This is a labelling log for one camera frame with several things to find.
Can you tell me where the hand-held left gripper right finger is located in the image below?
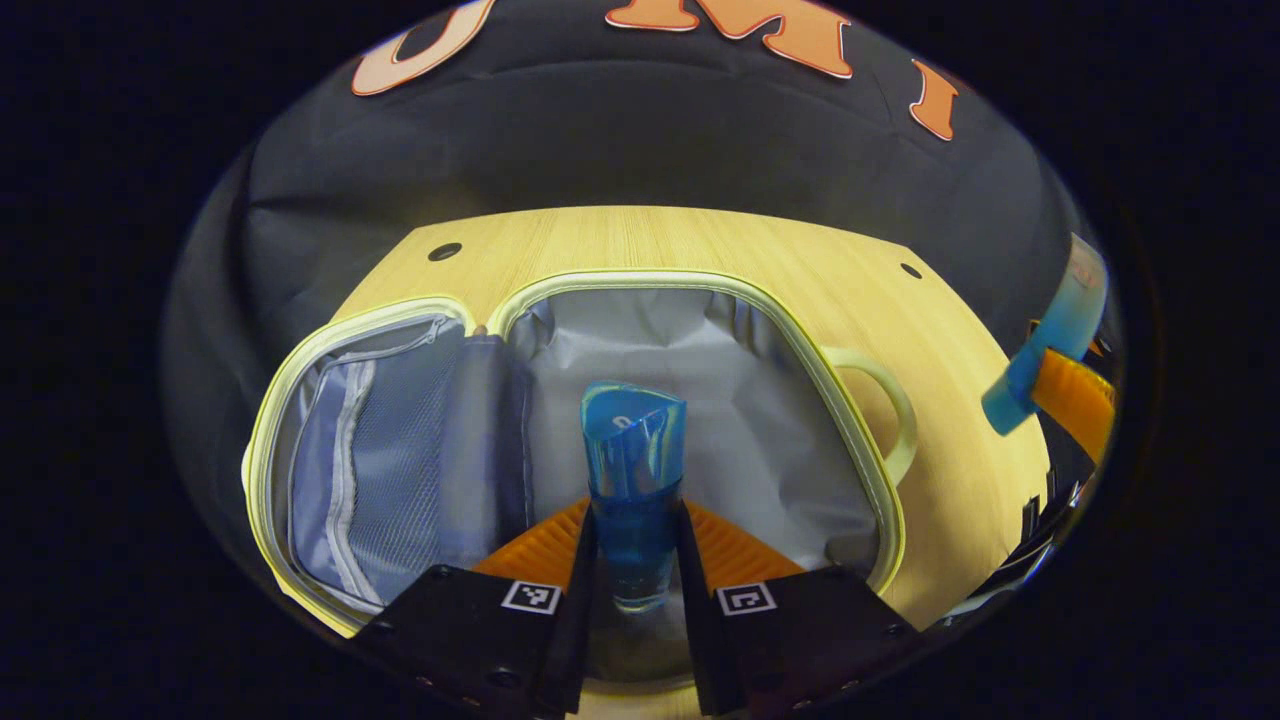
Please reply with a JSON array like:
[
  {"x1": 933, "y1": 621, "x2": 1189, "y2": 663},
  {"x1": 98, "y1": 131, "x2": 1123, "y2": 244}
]
[{"x1": 678, "y1": 497, "x2": 926, "y2": 717}]

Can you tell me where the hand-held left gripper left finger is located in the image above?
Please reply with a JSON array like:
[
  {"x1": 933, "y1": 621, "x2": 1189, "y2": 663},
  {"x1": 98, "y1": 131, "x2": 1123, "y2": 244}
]
[{"x1": 350, "y1": 497, "x2": 599, "y2": 719}]

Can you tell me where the blue skin care bottle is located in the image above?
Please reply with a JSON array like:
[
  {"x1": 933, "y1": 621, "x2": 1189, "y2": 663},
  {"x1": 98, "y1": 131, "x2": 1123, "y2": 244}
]
[{"x1": 580, "y1": 380, "x2": 689, "y2": 615}]

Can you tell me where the pale yellow suitcase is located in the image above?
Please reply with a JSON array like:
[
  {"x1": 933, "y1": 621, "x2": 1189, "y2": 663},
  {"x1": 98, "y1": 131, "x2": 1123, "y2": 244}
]
[{"x1": 242, "y1": 268, "x2": 919, "y2": 696}]

